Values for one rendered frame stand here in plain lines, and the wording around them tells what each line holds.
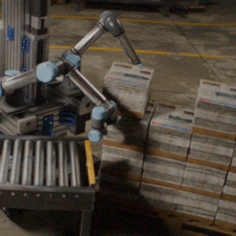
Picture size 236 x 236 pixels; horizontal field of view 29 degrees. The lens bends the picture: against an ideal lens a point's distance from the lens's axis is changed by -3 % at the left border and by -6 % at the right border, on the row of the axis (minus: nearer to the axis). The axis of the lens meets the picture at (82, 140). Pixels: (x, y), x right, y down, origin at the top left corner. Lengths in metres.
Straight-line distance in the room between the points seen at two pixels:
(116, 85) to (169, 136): 0.47
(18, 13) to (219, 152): 1.62
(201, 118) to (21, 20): 1.35
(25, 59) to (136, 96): 0.83
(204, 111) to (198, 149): 0.28
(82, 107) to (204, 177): 0.99
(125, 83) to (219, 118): 0.63
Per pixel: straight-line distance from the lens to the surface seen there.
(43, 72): 2.70
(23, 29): 3.19
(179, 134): 3.02
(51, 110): 3.32
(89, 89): 2.78
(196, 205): 3.29
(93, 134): 2.70
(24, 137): 2.81
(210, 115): 2.94
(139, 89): 2.94
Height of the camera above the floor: 2.23
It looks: 31 degrees down
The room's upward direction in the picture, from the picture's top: 4 degrees clockwise
